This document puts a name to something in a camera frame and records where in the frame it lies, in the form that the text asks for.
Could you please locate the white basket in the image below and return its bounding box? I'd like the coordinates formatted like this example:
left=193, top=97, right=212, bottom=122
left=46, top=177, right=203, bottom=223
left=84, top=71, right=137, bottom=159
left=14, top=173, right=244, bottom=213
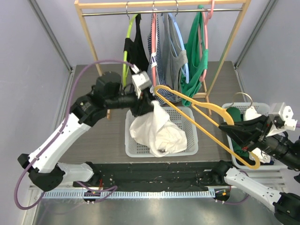
left=125, top=106, right=199, bottom=158
left=222, top=102, right=287, bottom=171

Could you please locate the lime green hanger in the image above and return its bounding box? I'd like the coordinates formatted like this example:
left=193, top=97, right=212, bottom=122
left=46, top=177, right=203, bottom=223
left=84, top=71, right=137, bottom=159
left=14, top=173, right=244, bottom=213
left=121, top=1, right=139, bottom=88

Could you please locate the pink hanger with striped top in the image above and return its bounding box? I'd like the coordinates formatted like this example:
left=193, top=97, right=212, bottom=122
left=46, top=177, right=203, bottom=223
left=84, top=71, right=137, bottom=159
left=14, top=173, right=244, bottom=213
left=150, top=2, right=158, bottom=87

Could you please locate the white basket centre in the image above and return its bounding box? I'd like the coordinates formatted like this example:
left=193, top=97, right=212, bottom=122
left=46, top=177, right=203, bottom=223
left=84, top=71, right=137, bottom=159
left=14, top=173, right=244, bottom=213
left=125, top=106, right=199, bottom=158

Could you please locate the white tank top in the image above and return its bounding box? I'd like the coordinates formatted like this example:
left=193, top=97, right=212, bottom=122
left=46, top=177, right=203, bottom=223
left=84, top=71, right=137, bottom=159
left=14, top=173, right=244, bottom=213
left=129, top=100, right=188, bottom=158

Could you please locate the yellow plastic hanger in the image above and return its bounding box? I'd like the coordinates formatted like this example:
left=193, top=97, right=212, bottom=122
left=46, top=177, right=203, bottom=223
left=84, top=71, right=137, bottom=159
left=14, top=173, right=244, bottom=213
left=154, top=85, right=260, bottom=170

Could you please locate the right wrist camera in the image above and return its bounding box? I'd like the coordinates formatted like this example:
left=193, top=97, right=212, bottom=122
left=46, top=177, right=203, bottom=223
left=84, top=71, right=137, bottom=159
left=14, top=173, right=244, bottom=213
left=267, top=102, right=298, bottom=137

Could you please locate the green tank top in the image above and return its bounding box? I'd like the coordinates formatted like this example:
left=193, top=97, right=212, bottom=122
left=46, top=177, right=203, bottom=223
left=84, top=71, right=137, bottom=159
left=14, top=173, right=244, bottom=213
left=180, top=12, right=209, bottom=98

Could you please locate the grey tank top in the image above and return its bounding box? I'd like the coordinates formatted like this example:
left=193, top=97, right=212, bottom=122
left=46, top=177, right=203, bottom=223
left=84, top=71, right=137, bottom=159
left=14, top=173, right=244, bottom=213
left=162, top=13, right=188, bottom=92

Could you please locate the black tank top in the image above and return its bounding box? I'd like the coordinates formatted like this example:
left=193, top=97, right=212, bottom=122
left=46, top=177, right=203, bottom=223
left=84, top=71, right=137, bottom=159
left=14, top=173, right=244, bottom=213
left=123, top=14, right=149, bottom=71

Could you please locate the white slotted cable duct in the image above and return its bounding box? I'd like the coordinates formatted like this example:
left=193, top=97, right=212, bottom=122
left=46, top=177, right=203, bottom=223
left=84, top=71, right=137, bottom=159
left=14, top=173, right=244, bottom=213
left=43, top=188, right=215, bottom=200

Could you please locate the blue striped tank top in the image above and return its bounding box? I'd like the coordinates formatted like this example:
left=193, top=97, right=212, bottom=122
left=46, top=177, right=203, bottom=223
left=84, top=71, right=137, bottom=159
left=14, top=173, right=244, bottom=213
left=146, top=13, right=181, bottom=104

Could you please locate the light blue hanger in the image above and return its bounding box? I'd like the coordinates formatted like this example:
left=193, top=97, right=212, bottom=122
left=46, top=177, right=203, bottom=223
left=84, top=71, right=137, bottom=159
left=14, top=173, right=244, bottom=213
left=166, top=1, right=189, bottom=83

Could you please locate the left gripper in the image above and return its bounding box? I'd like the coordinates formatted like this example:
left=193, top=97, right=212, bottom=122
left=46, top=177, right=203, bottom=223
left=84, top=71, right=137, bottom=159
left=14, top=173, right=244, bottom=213
left=106, top=86, right=157, bottom=117

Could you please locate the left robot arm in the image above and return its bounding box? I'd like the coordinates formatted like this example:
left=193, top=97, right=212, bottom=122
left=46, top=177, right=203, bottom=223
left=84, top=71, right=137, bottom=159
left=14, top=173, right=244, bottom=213
left=18, top=71, right=154, bottom=192

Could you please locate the wooden clothes rack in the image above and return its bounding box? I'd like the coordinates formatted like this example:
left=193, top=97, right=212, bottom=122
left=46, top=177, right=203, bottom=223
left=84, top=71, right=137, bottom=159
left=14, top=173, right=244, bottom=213
left=74, top=0, right=252, bottom=120

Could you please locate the white basket right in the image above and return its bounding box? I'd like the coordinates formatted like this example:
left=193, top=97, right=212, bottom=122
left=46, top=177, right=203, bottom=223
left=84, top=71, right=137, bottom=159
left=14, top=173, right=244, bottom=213
left=222, top=102, right=287, bottom=171

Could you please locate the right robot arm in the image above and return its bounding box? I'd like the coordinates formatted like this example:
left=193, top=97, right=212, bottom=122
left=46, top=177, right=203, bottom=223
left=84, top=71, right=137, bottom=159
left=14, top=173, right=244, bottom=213
left=211, top=115, right=300, bottom=225

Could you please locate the green cloth in basket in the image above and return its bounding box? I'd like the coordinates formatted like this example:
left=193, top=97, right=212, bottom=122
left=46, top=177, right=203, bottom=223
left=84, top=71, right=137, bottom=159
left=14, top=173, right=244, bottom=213
left=226, top=107, right=255, bottom=165

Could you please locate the pink hanger with green top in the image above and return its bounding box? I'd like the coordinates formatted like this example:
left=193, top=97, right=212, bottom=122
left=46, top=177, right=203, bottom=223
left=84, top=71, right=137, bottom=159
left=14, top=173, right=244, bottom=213
left=199, top=0, right=216, bottom=83

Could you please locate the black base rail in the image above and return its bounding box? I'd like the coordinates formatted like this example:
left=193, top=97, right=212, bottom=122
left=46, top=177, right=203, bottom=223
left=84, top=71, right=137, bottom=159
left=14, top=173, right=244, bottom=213
left=84, top=160, right=232, bottom=192

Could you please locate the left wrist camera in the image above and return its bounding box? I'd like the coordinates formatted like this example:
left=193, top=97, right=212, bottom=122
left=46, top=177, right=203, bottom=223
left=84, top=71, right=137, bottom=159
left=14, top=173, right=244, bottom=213
left=132, top=71, right=152, bottom=99

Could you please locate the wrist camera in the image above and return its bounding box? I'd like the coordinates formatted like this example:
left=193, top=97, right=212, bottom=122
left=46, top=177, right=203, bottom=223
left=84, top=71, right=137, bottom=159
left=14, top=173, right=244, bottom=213
left=132, top=71, right=152, bottom=99
left=267, top=102, right=298, bottom=137

